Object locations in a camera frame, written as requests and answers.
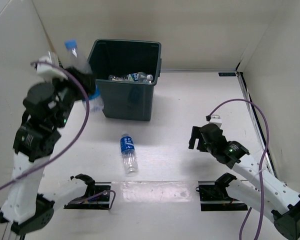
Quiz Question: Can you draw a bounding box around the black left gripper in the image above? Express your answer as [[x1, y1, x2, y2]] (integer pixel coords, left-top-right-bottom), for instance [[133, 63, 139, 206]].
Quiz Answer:
[[47, 65, 98, 127]]

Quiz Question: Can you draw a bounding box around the blue cap water bottle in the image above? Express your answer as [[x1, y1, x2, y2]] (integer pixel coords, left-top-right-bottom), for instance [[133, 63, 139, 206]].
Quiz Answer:
[[64, 39, 104, 113]]

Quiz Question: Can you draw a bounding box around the clear bottle white label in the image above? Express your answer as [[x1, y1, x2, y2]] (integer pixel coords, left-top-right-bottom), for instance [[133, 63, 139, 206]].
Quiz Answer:
[[126, 72, 154, 84]]

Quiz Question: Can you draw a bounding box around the white cap Pocari bottle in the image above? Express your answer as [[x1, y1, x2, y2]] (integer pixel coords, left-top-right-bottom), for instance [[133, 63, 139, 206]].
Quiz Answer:
[[119, 132, 138, 174]]

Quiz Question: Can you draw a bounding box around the clear bottle yellowish label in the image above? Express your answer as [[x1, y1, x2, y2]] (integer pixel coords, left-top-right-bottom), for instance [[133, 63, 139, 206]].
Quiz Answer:
[[108, 74, 131, 82]]

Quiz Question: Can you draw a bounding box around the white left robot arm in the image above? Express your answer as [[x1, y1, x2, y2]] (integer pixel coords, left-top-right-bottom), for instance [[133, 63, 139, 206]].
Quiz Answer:
[[0, 50, 96, 240]]

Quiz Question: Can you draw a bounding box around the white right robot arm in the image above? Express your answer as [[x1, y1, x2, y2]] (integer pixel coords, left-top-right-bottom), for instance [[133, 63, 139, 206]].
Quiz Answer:
[[188, 116, 300, 240]]

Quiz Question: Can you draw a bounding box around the dark green plastic bin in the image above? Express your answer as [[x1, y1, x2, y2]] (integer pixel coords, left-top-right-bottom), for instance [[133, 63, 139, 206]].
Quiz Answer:
[[88, 39, 162, 121]]

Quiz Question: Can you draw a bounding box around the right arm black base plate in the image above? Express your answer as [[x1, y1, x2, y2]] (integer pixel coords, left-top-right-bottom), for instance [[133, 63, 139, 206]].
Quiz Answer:
[[195, 181, 248, 212]]

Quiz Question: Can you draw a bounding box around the blue label right frame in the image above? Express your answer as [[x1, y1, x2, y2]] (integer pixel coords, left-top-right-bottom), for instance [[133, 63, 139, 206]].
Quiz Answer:
[[218, 72, 237, 77]]

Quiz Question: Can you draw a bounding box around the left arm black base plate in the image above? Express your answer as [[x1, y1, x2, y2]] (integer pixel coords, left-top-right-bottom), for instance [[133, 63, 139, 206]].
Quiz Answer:
[[63, 182, 112, 210]]

